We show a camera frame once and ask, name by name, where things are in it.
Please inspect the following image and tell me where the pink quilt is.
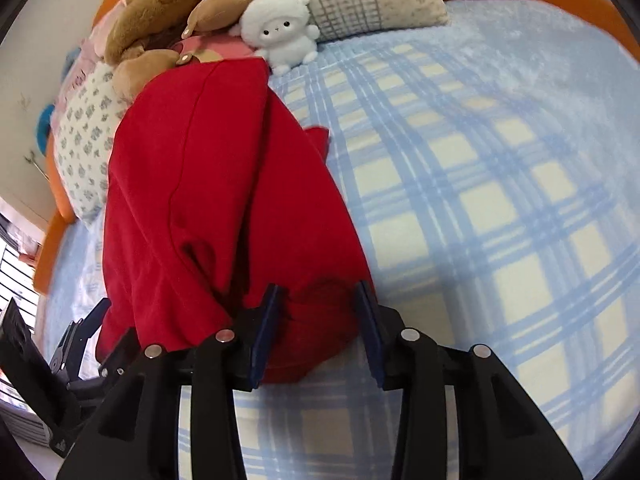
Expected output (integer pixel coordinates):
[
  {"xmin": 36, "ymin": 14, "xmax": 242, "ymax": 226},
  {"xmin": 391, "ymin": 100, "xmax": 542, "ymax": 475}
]
[{"xmin": 50, "ymin": 0, "xmax": 127, "ymax": 132}]

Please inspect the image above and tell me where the white plush cat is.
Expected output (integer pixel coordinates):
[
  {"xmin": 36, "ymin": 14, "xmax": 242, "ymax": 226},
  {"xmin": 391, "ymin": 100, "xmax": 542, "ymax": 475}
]
[{"xmin": 229, "ymin": 0, "xmax": 320, "ymax": 76}]

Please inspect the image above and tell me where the red polo shirt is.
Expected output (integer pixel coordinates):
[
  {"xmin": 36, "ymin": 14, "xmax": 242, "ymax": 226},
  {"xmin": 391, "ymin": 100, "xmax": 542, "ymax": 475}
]
[{"xmin": 96, "ymin": 58, "xmax": 370, "ymax": 384}]

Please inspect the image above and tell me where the white floral pillow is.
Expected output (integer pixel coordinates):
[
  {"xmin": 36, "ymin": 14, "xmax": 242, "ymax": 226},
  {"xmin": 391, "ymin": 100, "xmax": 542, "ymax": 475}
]
[{"xmin": 54, "ymin": 63, "xmax": 128, "ymax": 224}]

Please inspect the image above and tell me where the brown plush toy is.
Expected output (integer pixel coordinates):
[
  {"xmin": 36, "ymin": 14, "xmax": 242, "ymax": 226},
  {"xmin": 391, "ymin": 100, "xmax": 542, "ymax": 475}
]
[{"xmin": 99, "ymin": 0, "xmax": 254, "ymax": 102}]

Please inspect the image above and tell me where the pink round plush cushion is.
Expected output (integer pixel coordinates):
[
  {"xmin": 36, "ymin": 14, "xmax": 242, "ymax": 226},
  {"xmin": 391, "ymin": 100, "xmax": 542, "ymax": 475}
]
[{"xmin": 171, "ymin": 34, "xmax": 254, "ymax": 64}]

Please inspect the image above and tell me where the blue neck pillow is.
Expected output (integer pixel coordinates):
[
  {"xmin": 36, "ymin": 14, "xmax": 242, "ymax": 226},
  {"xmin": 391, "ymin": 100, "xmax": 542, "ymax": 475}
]
[{"xmin": 36, "ymin": 103, "xmax": 55, "ymax": 154}]

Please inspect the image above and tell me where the blue plaid blanket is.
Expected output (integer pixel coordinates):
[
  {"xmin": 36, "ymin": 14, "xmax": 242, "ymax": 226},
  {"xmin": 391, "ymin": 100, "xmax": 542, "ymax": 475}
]
[{"xmin": 41, "ymin": 0, "xmax": 640, "ymax": 480}]

